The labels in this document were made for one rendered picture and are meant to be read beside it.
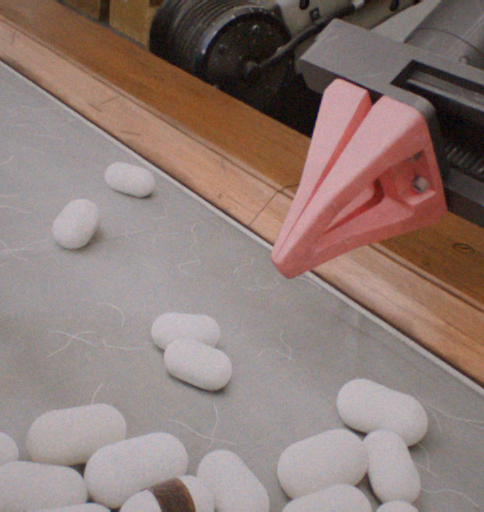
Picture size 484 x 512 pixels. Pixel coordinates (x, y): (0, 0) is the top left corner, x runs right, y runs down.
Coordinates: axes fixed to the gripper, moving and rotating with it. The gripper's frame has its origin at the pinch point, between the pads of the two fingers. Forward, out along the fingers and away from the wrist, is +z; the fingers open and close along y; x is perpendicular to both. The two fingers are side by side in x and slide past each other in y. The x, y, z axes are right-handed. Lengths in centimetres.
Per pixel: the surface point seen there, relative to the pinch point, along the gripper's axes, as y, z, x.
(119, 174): -19.2, 0.1, 6.7
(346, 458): 6.5, 4.8, 2.3
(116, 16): -259, -85, 152
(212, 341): -2.4, 4.7, 3.4
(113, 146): -26.4, -2.2, 10.5
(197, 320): -3.4, 4.5, 2.7
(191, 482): 4.4, 9.1, -1.4
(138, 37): -241, -82, 154
